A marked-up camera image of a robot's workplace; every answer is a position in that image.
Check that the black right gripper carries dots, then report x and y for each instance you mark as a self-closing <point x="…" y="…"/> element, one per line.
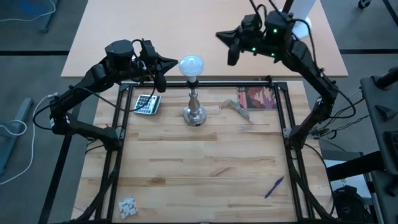
<point x="234" y="56"/>

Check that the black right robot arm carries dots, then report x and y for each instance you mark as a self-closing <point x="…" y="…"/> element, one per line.
<point x="311" y="70"/>

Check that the silver table lamp stand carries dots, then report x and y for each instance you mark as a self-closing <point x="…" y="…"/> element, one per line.
<point x="195" y="116"/>

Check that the black chair caster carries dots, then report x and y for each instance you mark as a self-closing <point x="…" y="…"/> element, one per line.
<point x="363" y="3"/>

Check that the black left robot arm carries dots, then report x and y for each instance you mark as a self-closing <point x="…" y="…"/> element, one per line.
<point x="77" y="88"/>

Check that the grey pocket calculator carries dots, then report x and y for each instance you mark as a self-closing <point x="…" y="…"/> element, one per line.
<point x="144" y="102"/>

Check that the silver frame bracket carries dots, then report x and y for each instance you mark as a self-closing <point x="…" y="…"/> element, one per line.
<point x="286" y="132"/>

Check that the red patterned notebook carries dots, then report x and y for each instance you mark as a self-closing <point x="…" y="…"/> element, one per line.
<point x="258" y="97"/>

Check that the white tower fan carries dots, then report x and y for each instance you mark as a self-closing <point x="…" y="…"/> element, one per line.
<point x="304" y="31"/>

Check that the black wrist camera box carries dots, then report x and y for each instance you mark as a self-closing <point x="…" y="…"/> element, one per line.
<point x="251" y="25"/>
<point x="148" y="51"/>

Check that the beige office desk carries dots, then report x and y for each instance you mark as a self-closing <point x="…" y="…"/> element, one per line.
<point x="186" y="25"/>

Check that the grey desk foot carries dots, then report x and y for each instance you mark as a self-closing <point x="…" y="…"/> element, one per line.
<point x="25" y="105"/>

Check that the white light bulb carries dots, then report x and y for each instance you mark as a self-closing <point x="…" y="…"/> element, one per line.
<point x="191" y="65"/>

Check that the black slanted beam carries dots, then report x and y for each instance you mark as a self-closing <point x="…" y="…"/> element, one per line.
<point x="354" y="166"/>

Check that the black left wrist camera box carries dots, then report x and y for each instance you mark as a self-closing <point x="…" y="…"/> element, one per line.
<point x="148" y="51"/>

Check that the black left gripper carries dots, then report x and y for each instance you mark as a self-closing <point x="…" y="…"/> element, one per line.
<point x="160" y="82"/>

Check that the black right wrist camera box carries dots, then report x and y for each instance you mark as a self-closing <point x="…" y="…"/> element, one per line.
<point x="251" y="25"/>

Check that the black backpack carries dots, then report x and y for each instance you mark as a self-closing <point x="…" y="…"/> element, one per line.
<point x="349" y="205"/>

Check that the blue pen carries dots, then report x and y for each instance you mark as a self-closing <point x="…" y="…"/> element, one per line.
<point x="273" y="187"/>

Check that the grey desk leg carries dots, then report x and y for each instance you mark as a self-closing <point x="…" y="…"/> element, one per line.
<point x="48" y="18"/>

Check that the black aluminium table frame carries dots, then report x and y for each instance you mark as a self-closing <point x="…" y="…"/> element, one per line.
<point x="217" y="85"/>

